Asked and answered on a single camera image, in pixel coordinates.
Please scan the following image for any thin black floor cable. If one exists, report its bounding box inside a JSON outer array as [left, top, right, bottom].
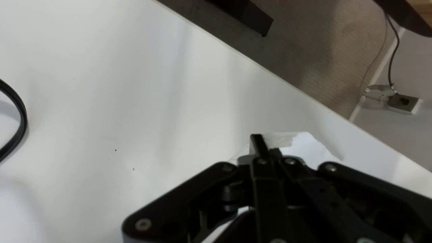
[[383, 13, 402, 90]]

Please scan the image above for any dark wooden furniture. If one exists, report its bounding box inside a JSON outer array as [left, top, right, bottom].
[[371, 0, 432, 38]]

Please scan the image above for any black table leg frame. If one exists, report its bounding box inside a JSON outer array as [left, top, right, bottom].
[[155, 0, 275, 38]]

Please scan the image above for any white power strip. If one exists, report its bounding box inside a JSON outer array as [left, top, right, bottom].
[[359, 83, 425, 115]]

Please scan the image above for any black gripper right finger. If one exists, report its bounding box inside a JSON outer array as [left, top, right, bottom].
[[267, 149, 432, 243]]

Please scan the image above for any black kettle power cord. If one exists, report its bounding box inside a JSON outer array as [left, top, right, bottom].
[[0, 79, 30, 164]]

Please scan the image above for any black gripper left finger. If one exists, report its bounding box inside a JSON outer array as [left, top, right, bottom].
[[120, 133, 273, 243]]

